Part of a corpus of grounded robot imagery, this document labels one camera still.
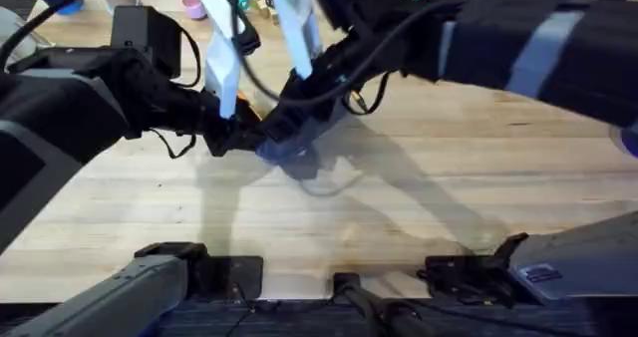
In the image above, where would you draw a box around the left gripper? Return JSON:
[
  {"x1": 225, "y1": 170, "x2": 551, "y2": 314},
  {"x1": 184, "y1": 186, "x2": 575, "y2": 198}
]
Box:
[{"x1": 74, "y1": 45, "x2": 266, "y2": 160}]

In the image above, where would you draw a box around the pale left wrist plate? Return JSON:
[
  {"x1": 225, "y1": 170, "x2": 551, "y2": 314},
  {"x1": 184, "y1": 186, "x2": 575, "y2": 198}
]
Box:
[{"x1": 197, "y1": 0, "x2": 246, "y2": 121}]

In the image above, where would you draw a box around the pale wrist plate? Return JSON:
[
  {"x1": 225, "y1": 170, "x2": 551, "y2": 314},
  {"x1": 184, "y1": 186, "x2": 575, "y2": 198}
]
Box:
[
  {"x1": 271, "y1": 0, "x2": 324, "y2": 80},
  {"x1": 197, "y1": 0, "x2": 246, "y2": 121}
]

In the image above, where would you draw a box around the pale right wrist plate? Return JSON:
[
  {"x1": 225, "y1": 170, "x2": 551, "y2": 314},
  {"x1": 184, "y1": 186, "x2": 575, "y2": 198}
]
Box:
[{"x1": 271, "y1": 0, "x2": 324, "y2": 80}]

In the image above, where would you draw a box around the toy blocks heap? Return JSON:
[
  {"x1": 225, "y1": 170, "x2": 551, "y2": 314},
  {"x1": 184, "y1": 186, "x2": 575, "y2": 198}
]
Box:
[{"x1": 236, "y1": 0, "x2": 281, "y2": 27}]

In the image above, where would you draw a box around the pink cup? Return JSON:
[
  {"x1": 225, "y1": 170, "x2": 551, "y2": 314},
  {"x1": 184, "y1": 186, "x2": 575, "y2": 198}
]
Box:
[{"x1": 180, "y1": 0, "x2": 208, "y2": 21}]

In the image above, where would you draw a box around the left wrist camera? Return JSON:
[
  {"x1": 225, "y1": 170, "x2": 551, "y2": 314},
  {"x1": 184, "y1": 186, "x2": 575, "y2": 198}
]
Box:
[{"x1": 110, "y1": 5, "x2": 183, "y2": 80}]

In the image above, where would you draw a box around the black cable bundle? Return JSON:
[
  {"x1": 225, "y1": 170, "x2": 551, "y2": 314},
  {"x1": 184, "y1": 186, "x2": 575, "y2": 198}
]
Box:
[{"x1": 330, "y1": 271, "x2": 440, "y2": 337}]

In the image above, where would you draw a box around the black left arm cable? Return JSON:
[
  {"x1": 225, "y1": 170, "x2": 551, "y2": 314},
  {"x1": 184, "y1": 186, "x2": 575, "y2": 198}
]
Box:
[{"x1": 0, "y1": 0, "x2": 126, "y2": 72}]

